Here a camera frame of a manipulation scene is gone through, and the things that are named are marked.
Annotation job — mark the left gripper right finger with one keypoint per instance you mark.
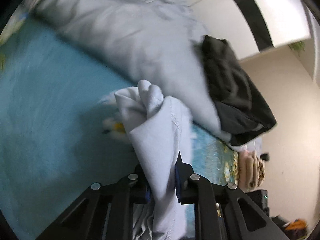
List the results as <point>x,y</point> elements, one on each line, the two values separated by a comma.
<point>224,212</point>

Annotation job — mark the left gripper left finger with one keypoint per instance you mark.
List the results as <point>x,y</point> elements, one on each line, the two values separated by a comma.
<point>102,212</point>

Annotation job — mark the light blue long-sleeve shirt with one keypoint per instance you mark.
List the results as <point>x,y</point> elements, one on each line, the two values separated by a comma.
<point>159,129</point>

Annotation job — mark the beige fleece folded blanket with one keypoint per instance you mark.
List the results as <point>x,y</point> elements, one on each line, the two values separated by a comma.
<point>248,170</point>

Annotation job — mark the cream patterned folded cloth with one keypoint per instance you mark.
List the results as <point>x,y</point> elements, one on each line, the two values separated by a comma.
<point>260,177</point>

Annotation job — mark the teal floral bed blanket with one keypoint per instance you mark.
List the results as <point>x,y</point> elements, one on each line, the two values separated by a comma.
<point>60,127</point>

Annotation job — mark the dark grey garment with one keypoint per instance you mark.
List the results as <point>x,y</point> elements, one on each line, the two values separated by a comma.
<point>242,110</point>

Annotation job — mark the grey floral quilt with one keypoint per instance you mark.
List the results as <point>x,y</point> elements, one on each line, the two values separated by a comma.
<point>152,40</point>

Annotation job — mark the white black sliding wardrobe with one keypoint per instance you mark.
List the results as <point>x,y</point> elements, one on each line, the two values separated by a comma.
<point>256,26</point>

